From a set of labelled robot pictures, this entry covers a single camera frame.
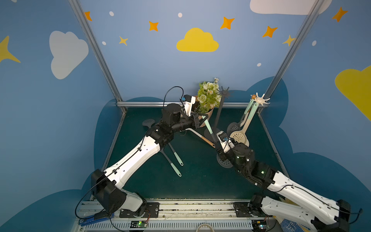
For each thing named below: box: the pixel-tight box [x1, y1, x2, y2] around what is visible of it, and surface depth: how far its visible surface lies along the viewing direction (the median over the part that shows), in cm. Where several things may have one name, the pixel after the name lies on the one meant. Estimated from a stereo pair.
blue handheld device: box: [78, 213, 115, 227], surface depth 72 cm
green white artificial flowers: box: [197, 77, 223, 115], surface depth 95 cm
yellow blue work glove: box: [280, 218, 312, 232], surface depth 70 cm
